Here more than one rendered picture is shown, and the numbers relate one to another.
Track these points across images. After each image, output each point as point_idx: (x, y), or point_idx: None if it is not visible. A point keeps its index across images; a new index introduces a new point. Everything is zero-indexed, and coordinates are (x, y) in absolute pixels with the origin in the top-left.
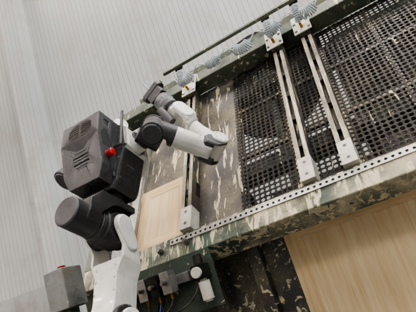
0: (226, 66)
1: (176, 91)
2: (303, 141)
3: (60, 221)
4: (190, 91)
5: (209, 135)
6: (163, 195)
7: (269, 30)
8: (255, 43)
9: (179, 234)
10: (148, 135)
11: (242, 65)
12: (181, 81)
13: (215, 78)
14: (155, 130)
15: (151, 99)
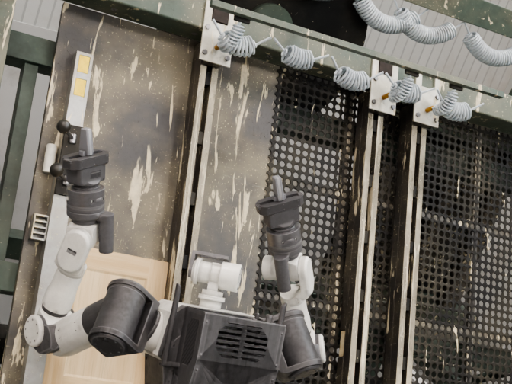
0: (295, 58)
1: (185, 16)
2: (363, 359)
3: None
4: (219, 62)
5: (319, 348)
6: (110, 279)
7: (403, 98)
8: (356, 56)
9: None
10: (302, 374)
11: (311, 68)
12: (231, 49)
13: (260, 52)
14: (312, 372)
15: (276, 222)
